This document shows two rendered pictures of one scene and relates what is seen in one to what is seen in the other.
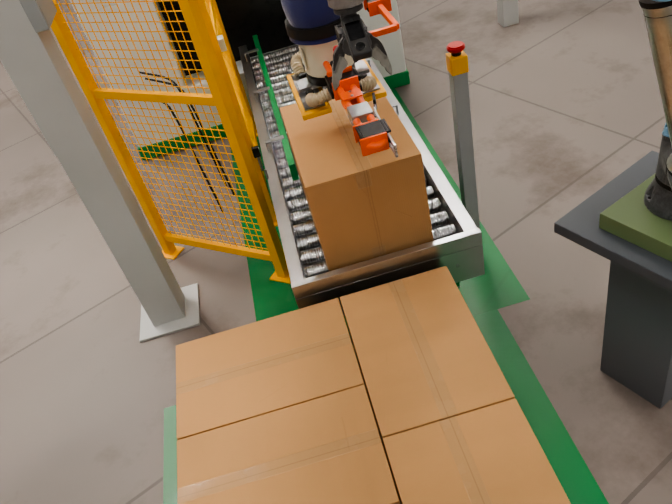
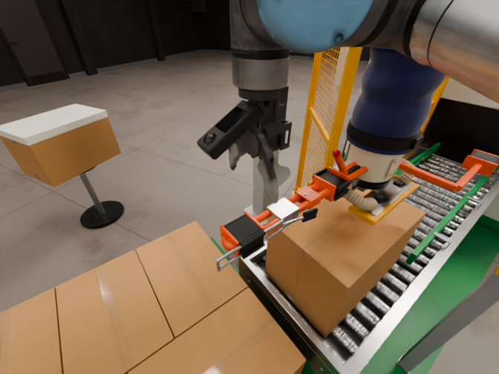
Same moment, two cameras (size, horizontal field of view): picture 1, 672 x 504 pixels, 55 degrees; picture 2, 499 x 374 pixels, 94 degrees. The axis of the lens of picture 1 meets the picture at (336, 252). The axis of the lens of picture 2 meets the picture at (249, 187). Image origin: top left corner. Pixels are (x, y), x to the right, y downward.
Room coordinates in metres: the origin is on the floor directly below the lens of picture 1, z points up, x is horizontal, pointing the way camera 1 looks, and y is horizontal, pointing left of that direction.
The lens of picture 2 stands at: (1.28, -0.51, 1.68)
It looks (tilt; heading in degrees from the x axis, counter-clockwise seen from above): 37 degrees down; 55
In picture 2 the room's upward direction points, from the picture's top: straight up
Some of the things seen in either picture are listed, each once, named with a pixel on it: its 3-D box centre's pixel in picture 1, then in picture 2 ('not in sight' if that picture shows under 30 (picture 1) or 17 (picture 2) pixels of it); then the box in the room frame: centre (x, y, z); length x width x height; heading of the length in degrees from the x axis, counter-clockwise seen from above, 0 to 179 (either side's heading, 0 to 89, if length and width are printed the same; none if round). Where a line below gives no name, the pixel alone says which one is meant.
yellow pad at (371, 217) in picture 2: (359, 73); (386, 194); (2.10, -0.24, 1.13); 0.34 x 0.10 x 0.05; 3
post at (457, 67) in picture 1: (465, 161); (447, 327); (2.31, -0.65, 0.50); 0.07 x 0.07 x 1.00; 2
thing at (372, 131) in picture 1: (370, 137); (242, 233); (1.50, -0.17, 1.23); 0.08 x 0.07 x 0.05; 3
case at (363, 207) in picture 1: (353, 173); (338, 245); (2.08, -0.15, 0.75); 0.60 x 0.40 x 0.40; 2
